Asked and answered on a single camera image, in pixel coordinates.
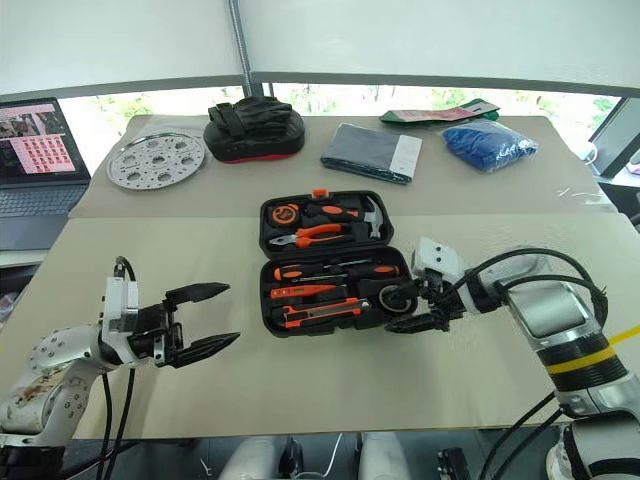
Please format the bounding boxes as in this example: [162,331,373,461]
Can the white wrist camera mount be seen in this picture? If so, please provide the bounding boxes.
[98,273,141,335]
[410,237,467,287]

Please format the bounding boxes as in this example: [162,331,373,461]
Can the black boxing focus pad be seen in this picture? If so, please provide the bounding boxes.
[202,96,307,164]

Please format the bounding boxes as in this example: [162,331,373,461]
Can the orange black utility knife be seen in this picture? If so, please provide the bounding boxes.
[278,297,372,322]

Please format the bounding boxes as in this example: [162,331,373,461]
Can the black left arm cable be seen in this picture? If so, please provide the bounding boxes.
[94,255,139,480]

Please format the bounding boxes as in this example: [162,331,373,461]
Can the orange black tape measure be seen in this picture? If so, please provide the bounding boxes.
[268,202,301,225]

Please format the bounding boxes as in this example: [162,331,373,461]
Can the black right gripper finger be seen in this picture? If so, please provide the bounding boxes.
[383,311,444,335]
[384,279,427,306]

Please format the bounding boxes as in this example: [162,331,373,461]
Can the black tape roll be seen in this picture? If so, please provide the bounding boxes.
[376,283,417,316]

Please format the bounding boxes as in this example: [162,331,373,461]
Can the open laptop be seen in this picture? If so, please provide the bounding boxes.
[0,96,94,252]

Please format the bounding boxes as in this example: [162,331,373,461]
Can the dark blue folded cloth pack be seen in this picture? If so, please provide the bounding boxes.
[319,121,424,187]

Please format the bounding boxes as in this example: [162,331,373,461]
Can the orange handle pliers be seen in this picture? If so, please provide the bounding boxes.
[268,222,354,250]

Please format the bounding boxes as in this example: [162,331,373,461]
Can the green red flat package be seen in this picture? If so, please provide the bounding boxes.
[378,98,502,126]

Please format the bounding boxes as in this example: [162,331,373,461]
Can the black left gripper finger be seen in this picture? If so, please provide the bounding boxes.
[164,282,232,307]
[172,331,242,369]

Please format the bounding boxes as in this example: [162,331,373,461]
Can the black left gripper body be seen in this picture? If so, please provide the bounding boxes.
[126,299,184,369]

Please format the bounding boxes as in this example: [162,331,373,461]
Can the black tool case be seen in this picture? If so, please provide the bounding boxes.
[258,188,416,337]

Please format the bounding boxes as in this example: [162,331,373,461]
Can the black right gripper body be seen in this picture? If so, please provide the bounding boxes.
[412,268,469,333]

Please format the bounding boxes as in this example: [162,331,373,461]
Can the blue item in plastic bag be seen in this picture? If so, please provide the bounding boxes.
[441,119,541,174]

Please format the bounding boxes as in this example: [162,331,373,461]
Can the round perforated metal tray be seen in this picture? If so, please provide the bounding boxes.
[105,130,207,191]

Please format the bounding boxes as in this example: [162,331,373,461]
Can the white rounded robot leg cover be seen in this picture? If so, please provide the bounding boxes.
[358,431,417,480]
[218,434,282,480]

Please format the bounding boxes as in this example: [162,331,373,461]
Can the black orange handle screwdriver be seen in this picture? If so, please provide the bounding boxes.
[298,263,402,282]
[273,258,372,281]

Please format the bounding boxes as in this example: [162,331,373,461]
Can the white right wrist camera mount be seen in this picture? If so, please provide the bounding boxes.
[410,237,467,287]

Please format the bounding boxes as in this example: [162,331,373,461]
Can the black orange handle hammer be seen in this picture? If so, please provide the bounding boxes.
[304,195,385,240]

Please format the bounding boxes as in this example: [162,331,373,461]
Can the corrugated metal conduit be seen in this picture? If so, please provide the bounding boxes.
[228,0,255,97]

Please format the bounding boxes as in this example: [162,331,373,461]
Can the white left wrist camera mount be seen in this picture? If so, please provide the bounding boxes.
[98,273,141,335]

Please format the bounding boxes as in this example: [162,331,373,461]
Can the orange voltage tester pen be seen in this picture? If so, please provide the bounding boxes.
[269,284,351,300]

